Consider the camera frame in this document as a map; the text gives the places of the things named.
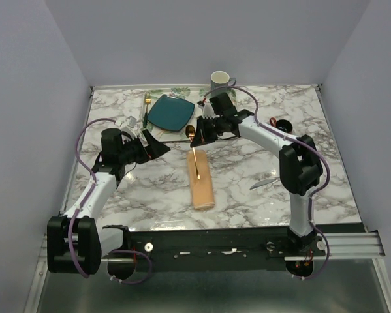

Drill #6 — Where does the aluminium frame rail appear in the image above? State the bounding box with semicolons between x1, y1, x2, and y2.
38;233;387;260

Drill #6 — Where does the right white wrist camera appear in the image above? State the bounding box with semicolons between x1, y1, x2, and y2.
197;99;215;119

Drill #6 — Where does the gold spoon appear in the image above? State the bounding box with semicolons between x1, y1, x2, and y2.
185;125;200;180

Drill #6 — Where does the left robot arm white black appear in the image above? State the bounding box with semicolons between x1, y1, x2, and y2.
47;128;170;277

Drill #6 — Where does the silver table knife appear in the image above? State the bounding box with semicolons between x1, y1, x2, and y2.
250;178;278;190

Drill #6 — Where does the gold fork green handle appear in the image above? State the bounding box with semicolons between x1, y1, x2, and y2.
142;92;151;128

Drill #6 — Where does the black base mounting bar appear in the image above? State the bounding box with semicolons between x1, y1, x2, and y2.
93;228;333;273

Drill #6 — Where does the leaf pattern serving tray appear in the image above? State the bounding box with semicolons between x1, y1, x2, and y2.
139;87;242;143

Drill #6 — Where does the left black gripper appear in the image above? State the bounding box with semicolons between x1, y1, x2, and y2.
119;129;170;165

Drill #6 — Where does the red brown small cup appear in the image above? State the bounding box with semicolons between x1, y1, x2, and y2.
269;117;293;134

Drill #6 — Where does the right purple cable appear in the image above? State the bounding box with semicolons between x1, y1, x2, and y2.
200;86;333;281

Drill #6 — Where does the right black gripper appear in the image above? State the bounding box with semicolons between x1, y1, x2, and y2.
191;115;225;148

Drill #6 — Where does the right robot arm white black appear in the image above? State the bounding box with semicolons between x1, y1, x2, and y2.
191;93;323;256

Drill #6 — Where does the teal square plate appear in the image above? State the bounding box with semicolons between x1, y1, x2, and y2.
148;95;195;132

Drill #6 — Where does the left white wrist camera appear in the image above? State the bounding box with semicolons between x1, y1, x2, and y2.
114;116;138;140

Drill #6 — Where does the purple cable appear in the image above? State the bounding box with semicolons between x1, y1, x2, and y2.
200;86;333;281
67;117;153;286

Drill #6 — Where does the grey green mug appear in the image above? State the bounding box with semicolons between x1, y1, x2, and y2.
210;71;237;97

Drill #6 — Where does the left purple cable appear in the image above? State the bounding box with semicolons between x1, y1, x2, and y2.
67;117;153;286

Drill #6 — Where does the orange cloth napkin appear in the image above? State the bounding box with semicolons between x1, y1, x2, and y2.
187;150;215;211

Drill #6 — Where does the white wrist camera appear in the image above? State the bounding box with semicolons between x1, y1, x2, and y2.
114;116;138;140
197;99;215;119

